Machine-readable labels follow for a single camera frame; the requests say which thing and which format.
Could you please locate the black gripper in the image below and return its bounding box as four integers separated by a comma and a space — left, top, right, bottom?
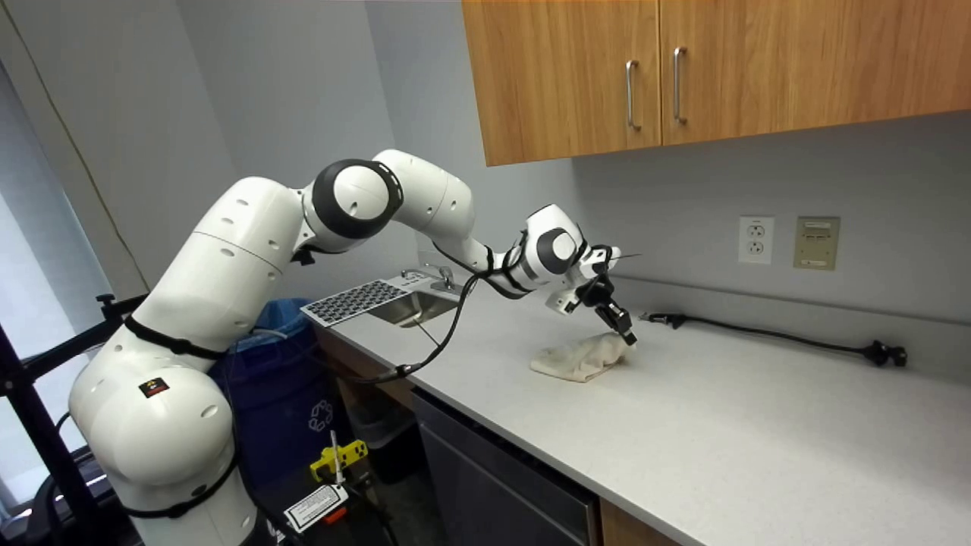
577, 279, 638, 346

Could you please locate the blue recycling bin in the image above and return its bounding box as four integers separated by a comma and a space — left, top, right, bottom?
215, 298, 348, 494

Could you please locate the silver cabinet handle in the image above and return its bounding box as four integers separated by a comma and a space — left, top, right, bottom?
624, 57, 640, 131
671, 46, 685, 125

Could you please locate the cream white cloth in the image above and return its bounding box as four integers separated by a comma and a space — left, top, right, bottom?
533, 334, 629, 383

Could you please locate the beige wall plate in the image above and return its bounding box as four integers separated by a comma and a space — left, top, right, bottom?
791, 215, 842, 269

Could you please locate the steel sink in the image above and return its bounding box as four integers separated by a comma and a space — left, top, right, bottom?
373, 290, 455, 328

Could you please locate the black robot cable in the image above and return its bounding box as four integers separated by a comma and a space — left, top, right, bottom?
380, 236, 535, 383

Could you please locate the silver cabinet handle left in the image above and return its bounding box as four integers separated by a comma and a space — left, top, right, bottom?
624, 57, 640, 131

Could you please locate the yellow tool on floor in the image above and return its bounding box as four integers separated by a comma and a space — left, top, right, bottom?
310, 441, 371, 481

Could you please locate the black cable along backsplash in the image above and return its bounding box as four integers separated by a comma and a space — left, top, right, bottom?
646, 307, 912, 369

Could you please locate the black dishwasher front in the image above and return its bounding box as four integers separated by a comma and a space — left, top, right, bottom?
413, 390, 597, 546

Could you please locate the white wall power outlet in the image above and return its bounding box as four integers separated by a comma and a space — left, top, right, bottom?
737, 215, 773, 264

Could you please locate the wooden upper cabinet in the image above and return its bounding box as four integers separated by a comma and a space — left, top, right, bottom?
462, 0, 971, 165

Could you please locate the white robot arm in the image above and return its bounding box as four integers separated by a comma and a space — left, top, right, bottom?
71, 147, 634, 546

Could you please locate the silver cabinet handle right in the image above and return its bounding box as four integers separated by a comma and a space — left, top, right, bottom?
671, 46, 685, 125

